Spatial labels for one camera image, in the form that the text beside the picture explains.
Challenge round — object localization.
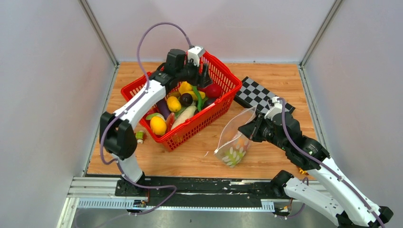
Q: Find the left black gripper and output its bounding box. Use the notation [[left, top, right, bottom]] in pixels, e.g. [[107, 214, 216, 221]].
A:
[[177, 57, 213, 89]]

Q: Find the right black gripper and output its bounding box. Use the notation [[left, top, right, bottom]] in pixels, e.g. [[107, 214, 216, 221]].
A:
[[238, 112, 288, 151]]

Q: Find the green chili pepper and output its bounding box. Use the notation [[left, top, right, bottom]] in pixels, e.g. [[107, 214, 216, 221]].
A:
[[192, 85, 202, 112]]

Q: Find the clear polka dot zip bag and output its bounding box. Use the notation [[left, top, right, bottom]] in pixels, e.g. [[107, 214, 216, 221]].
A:
[[214, 106, 256, 164]]

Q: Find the red plastic shopping basket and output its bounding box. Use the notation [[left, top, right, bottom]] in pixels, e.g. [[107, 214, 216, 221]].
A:
[[139, 52, 242, 152]]

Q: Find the green pear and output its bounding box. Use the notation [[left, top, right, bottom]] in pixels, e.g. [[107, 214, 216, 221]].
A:
[[221, 147, 246, 168]]

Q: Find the black white chessboard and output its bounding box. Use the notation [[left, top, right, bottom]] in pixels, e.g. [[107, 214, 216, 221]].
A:
[[234, 77, 276, 116]]

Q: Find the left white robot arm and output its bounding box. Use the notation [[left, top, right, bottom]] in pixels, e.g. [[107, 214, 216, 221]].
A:
[[99, 46, 212, 196]]

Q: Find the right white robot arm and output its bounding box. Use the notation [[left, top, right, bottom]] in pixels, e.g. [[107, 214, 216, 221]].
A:
[[238, 112, 393, 228]]

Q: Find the red apple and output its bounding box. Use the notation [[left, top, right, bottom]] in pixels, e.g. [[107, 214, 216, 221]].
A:
[[205, 83, 222, 98]]

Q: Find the yellow bell pepper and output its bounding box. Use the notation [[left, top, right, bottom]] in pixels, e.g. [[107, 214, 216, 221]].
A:
[[178, 81, 193, 95]]

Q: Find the white radish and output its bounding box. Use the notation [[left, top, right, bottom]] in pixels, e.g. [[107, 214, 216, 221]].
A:
[[171, 105, 197, 130]]

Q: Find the yellow mango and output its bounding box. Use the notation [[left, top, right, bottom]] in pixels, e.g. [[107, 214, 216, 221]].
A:
[[166, 96, 182, 113]]

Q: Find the purple eggplant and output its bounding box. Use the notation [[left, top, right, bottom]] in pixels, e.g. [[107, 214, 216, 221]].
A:
[[156, 98, 172, 120]]

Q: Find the watermelon slice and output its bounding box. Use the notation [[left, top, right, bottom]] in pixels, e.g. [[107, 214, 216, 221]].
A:
[[166, 113, 175, 133]]

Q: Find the yellow red toy block car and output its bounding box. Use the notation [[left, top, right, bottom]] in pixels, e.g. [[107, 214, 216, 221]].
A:
[[298, 167, 309, 176]]

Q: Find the yellow lemon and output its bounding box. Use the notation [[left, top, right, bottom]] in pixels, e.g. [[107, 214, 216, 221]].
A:
[[150, 117, 167, 136]]

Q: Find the red green toy block car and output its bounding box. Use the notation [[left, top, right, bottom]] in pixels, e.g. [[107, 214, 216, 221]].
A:
[[135, 130, 146, 144]]

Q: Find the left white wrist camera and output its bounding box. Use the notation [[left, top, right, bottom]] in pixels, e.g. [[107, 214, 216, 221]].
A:
[[187, 46, 205, 67]]

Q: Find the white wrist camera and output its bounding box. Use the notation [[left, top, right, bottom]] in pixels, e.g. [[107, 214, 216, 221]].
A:
[[264, 96, 284, 120], [187, 46, 205, 67]]

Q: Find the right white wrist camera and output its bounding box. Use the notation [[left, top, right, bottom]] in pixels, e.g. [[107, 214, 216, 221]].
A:
[[264, 96, 284, 120]]

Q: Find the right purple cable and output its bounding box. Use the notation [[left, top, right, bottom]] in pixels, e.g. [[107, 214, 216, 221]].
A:
[[276, 97, 386, 228]]

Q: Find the purple cable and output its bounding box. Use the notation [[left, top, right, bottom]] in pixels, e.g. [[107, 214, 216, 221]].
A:
[[99, 22, 193, 216], [276, 97, 386, 228]]

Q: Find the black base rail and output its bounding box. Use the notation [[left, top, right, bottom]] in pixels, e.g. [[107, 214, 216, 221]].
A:
[[67, 174, 335, 212]]

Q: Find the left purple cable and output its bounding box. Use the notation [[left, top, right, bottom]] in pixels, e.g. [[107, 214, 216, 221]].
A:
[[99, 22, 193, 216]]

